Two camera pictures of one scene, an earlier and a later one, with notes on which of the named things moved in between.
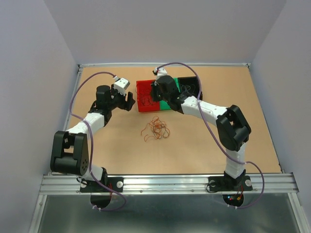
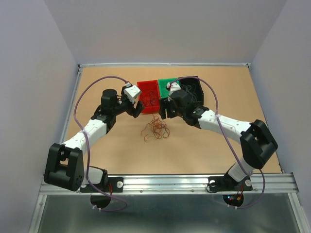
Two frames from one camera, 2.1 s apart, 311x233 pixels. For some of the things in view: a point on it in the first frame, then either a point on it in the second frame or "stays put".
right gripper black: [154, 86] → [165, 103]
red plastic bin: [145, 102] stays put
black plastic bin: [190, 85] stays put
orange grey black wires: [159, 128] stays put
